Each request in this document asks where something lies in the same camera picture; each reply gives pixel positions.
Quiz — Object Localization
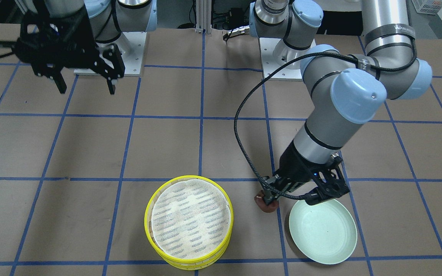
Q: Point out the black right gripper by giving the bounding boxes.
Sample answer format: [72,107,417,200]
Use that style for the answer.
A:
[12,8,125,95]

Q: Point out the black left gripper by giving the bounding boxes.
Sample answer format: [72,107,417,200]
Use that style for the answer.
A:
[262,144,350,205]

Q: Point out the aluminium frame post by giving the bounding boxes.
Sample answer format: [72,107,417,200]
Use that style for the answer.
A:
[195,0,213,36]

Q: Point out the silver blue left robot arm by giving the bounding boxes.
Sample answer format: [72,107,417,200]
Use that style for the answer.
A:
[249,0,432,212]

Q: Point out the light green plate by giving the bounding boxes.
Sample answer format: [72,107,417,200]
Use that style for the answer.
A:
[288,199,358,265]

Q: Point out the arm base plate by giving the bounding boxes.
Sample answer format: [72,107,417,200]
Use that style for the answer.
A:
[259,37,309,81]
[74,31,146,77]

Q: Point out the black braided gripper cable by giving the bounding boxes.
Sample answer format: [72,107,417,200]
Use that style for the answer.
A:
[234,8,418,200]

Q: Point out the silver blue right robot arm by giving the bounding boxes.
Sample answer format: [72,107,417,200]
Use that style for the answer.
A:
[11,0,157,95]

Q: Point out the yellow bamboo steamer basket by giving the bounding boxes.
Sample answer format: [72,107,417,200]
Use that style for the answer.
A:
[144,175,234,259]

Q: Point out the brown steamed bun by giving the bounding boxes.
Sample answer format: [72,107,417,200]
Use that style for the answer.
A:
[254,190,279,213]

